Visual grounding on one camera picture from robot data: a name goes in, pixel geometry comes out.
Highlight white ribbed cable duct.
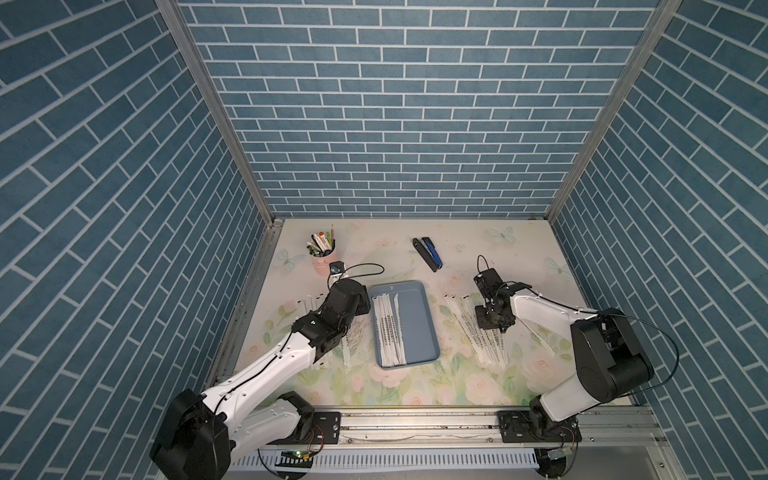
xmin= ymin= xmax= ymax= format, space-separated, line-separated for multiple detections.
xmin=229 ymin=448 xmax=539 ymax=474

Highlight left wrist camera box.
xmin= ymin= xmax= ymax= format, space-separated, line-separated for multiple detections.
xmin=329 ymin=261 xmax=346 ymax=276

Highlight white straws pile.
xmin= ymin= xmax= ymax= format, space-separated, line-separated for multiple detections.
xmin=296 ymin=294 xmax=370 ymax=369
xmin=442 ymin=292 xmax=556 ymax=370

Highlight aluminium corner post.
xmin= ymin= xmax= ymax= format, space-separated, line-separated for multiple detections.
xmin=156 ymin=0 xmax=274 ymax=228
xmin=544 ymin=0 xmax=682 ymax=225

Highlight white straws pile left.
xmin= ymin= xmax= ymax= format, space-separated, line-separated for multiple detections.
xmin=296 ymin=294 xmax=370 ymax=369

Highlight pens in cup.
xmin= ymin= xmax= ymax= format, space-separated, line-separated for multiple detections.
xmin=306 ymin=229 xmax=336 ymax=258

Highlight aluminium corner post right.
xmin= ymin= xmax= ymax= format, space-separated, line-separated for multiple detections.
xmin=544 ymin=0 xmax=682 ymax=225

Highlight pink pen cup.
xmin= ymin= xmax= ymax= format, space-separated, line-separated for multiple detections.
xmin=310 ymin=247 xmax=340 ymax=278

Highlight white straws pile right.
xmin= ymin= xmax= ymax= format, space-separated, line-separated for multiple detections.
xmin=442 ymin=292 xmax=556 ymax=370

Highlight blue black stapler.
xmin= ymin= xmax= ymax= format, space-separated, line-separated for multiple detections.
xmin=412 ymin=237 xmax=443 ymax=272

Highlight blue storage box tray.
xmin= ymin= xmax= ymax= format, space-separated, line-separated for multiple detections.
xmin=369 ymin=280 xmax=441 ymax=370

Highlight aluminium corner post left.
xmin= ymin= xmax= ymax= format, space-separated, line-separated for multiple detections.
xmin=156 ymin=0 xmax=274 ymax=228

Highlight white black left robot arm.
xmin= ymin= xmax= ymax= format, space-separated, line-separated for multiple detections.
xmin=149 ymin=278 xmax=371 ymax=479

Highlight white straw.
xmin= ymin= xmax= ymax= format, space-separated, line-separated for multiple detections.
xmin=391 ymin=293 xmax=407 ymax=365
xmin=374 ymin=295 xmax=396 ymax=368

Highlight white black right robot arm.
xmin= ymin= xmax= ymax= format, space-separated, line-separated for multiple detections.
xmin=474 ymin=268 xmax=654 ymax=444

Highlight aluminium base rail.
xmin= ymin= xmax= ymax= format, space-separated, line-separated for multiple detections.
xmin=173 ymin=405 xmax=667 ymax=451

